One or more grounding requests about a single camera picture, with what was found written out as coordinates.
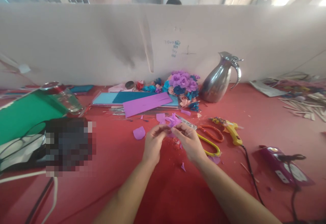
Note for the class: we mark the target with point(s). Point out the person's right hand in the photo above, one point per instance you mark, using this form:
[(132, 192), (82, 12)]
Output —
[(189, 145)]

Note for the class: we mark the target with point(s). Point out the person's left hand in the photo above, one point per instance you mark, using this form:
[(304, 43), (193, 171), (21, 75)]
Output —
[(152, 145)]

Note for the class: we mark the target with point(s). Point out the person's right index finger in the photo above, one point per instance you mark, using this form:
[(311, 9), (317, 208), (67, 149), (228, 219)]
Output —
[(187, 127)]

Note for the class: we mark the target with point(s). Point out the person's right thumb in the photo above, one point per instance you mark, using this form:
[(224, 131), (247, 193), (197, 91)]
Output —
[(178, 131)]

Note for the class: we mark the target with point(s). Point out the person's left index finger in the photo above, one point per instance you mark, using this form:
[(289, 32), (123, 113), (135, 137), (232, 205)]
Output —
[(159, 127)]

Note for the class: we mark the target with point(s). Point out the person's left thumb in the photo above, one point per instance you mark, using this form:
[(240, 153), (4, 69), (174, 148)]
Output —
[(165, 133)]

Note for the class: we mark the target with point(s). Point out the purple foam flower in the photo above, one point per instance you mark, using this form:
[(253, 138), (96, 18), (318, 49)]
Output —
[(173, 121)]

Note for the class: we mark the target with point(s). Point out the silver utility knife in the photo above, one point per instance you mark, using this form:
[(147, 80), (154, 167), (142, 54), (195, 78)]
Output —
[(187, 122)]

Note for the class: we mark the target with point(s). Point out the purple foam petal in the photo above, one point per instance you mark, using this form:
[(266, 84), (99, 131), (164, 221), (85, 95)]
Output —
[(160, 117), (139, 133), (215, 159)]

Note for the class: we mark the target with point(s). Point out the purple foam sheet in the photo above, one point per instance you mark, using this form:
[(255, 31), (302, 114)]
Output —
[(147, 103)]

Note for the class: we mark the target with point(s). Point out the small purple foam scrap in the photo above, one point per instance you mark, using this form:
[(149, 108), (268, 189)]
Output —
[(183, 166)]

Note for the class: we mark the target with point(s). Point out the teal foam sheet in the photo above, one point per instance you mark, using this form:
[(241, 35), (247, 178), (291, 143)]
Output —
[(132, 97)]

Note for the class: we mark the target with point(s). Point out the bunch of foam flowers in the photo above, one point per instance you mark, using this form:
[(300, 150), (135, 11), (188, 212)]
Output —
[(180, 84)]

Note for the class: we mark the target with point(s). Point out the yellow glue gun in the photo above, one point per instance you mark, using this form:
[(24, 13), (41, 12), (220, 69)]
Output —
[(232, 129)]

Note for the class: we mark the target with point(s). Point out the tape roll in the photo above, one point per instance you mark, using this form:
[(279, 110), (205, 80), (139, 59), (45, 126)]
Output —
[(130, 85)]

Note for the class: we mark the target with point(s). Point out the stainless steel jug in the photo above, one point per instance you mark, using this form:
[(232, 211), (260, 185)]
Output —
[(216, 81)]

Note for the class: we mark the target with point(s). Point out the pink paper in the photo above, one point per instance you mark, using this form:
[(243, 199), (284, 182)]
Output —
[(117, 88)]

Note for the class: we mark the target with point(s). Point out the light blue foam sheet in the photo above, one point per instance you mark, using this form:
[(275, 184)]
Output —
[(104, 98)]

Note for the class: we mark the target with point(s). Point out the folded newspaper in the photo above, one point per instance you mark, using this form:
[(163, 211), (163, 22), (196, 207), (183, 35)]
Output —
[(267, 87)]

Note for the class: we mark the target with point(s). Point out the glass jar with red lid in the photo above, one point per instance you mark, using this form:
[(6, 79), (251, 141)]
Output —
[(67, 99)]

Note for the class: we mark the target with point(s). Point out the purple power strip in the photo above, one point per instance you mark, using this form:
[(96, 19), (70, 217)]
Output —
[(285, 166)]

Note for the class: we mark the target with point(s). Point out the white partition board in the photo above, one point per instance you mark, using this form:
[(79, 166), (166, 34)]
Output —
[(76, 43)]

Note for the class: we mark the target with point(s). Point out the pile of wooden sticks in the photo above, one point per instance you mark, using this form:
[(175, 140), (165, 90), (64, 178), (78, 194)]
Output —
[(305, 107)]

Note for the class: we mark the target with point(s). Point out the black device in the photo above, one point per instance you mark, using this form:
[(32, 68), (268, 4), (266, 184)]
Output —
[(30, 157)]

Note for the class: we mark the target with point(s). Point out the green foam sheet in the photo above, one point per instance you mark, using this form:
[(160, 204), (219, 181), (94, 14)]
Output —
[(23, 117)]

